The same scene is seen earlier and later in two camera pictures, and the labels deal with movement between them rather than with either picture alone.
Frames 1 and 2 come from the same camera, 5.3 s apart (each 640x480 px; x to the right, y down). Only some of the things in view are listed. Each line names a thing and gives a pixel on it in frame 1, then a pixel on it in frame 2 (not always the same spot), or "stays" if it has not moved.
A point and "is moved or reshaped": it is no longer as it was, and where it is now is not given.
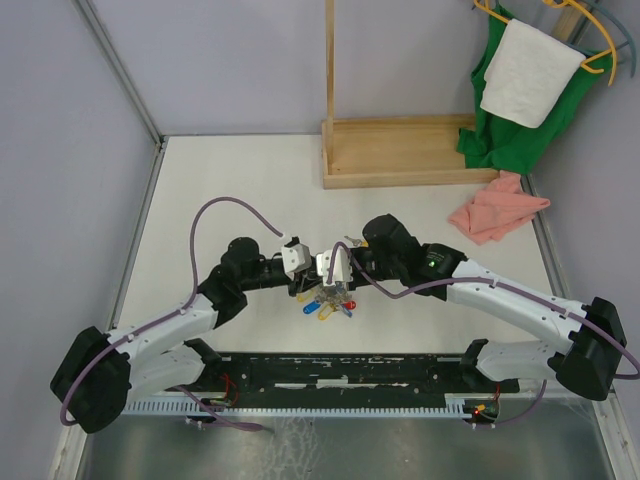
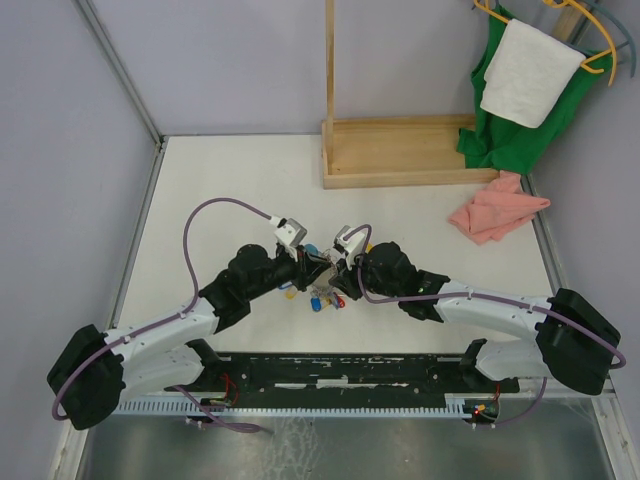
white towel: [527, 76] stays
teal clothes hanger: [625, 27] stays
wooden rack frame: [388, 151] stays
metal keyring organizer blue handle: [312, 306] is moved or reshaped
